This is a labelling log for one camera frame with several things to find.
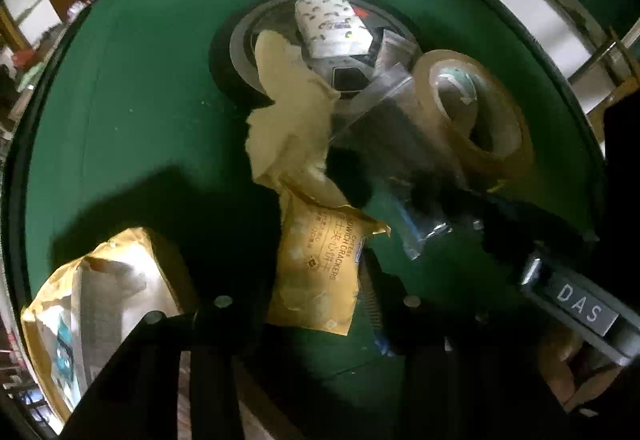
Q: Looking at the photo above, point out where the white printed tissue packet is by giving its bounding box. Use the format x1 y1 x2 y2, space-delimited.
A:
294 0 373 60

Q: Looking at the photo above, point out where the brown tape roll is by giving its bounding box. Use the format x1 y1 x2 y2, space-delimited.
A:
412 49 536 181

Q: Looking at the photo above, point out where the small clear sachet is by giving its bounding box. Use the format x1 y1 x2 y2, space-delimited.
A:
375 30 418 71

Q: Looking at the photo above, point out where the yellow padded mailer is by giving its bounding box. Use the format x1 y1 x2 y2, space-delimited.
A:
20 226 201 426

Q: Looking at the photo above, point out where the yellow cracker packet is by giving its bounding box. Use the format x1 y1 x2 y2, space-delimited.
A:
265 180 392 337

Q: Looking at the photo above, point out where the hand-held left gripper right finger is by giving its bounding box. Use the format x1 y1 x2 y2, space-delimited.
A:
357 250 568 440

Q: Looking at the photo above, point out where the crumpled beige cloth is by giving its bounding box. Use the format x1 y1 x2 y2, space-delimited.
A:
245 29 351 208

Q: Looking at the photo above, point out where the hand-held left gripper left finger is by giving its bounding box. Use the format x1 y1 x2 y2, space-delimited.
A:
65 240 281 440

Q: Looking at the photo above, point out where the clear plastic bag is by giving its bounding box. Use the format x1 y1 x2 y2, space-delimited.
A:
327 63 471 261

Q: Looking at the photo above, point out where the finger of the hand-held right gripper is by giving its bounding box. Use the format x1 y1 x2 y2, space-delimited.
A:
407 173 531 261
325 145 378 208

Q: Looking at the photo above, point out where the person's right hand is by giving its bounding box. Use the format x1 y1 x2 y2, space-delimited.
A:
537 330 626 416

